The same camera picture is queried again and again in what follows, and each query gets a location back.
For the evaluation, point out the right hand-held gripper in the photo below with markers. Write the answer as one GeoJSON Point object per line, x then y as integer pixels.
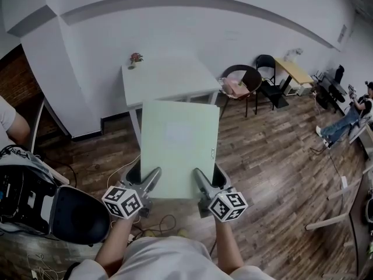
{"type": "Point", "coordinates": [228, 207]}

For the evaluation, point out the white storage box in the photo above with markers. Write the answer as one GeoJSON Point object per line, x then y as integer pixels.
{"type": "Point", "coordinates": [303, 89]}

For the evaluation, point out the grey shell black chair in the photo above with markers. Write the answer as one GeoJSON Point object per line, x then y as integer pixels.
{"type": "Point", "coordinates": [80, 217]}

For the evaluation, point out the black office chair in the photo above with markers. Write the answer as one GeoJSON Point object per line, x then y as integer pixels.
{"type": "Point", "coordinates": [332, 89]}

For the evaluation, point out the white flower plant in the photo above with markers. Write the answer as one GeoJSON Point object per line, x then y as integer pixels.
{"type": "Point", "coordinates": [294, 52]}

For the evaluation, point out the white table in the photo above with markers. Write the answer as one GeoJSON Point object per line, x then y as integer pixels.
{"type": "Point", "coordinates": [166, 80]}

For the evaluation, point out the person's white shirt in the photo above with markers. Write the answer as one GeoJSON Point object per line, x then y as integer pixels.
{"type": "Point", "coordinates": [166, 261]}

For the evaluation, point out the person's left forearm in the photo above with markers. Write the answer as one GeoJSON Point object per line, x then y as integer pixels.
{"type": "Point", "coordinates": [116, 244]}

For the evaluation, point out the pink bag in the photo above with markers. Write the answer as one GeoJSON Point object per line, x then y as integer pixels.
{"type": "Point", "coordinates": [234, 87]}

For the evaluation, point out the person's right forearm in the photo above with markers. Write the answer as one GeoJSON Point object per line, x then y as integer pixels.
{"type": "Point", "coordinates": [228, 249]}

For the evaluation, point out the black folding chair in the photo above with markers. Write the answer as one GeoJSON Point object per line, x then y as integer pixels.
{"type": "Point", "coordinates": [271, 89]}

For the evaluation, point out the light green item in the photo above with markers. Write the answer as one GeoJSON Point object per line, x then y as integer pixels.
{"type": "Point", "coordinates": [179, 156]}

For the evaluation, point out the yellow wooden side table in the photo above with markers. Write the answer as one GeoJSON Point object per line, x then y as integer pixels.
{"type": "Point", "coordinates": [294, 70]}

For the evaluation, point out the light wooden desk frame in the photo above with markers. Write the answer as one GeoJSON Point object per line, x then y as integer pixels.
{"type": "Point", "coordinates": [335, 219]}

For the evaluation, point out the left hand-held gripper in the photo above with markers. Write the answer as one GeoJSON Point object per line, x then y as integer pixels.
{"type": "Point", "coordinates": [123, 203]}

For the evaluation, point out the red flower pot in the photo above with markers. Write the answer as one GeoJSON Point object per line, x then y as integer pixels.
{"type": "Point", "coordinates": [135, 58]}

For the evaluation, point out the person's yellow-green shoe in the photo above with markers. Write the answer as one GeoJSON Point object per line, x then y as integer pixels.
{"type": "Point", "coordinates": [151, 232]}
{"type": "Point", "coordinates": [182, 232]}

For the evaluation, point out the brown round chair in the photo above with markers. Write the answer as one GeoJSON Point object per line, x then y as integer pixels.
{"type": "Point", "coordinates": [250, 79]}

